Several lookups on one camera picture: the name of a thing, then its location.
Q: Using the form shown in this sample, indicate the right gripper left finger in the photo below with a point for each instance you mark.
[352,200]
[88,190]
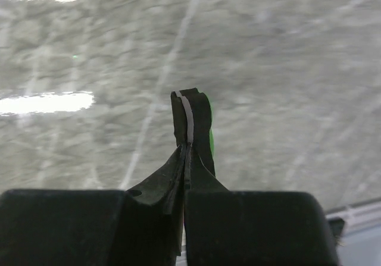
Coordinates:
[138,226]

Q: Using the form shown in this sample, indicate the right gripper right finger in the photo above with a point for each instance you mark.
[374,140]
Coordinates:
[226,227]

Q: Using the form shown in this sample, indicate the aluminium rail frame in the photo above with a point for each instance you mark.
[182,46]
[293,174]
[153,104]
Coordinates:
[355,217]

